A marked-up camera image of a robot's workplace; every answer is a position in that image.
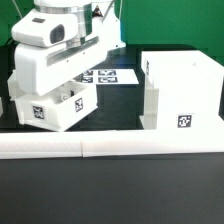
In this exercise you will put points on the white sheet with tags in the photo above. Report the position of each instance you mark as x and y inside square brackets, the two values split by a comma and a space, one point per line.
[108, 77]

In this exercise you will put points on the white drawer cabinet box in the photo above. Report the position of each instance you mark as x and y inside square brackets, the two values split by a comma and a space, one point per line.
[182, 90]

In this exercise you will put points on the white front drawer with tag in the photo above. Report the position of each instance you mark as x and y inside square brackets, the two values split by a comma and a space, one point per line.
[51, 113]

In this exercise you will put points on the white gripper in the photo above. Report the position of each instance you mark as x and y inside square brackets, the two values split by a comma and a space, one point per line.
[40, 70]

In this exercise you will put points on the white rear drawer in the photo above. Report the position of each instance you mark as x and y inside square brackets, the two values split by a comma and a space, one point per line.
[13, 87]

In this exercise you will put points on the white L-shaped obstacle wall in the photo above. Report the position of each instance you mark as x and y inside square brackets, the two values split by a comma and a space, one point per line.
[112, 143]

